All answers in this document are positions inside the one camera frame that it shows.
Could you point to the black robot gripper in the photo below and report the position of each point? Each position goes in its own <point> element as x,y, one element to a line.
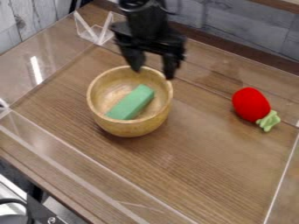
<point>167,44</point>

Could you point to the red plush strawberry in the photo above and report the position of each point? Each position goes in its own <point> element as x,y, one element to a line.
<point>253,109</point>

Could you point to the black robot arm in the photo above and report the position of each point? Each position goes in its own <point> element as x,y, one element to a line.
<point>145,33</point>

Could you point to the green rectangular block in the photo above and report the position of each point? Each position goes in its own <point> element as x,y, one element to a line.
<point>132,103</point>

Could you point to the wooden bowl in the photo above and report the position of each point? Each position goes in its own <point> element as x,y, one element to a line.
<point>111,86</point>

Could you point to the black equipment lower left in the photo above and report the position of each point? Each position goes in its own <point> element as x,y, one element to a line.
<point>36,213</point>

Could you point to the clear acrylic corner bracket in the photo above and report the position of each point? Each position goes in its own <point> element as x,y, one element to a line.
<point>96,34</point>

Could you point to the clear acrylic tray wall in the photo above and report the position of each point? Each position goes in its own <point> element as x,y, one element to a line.
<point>205,169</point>

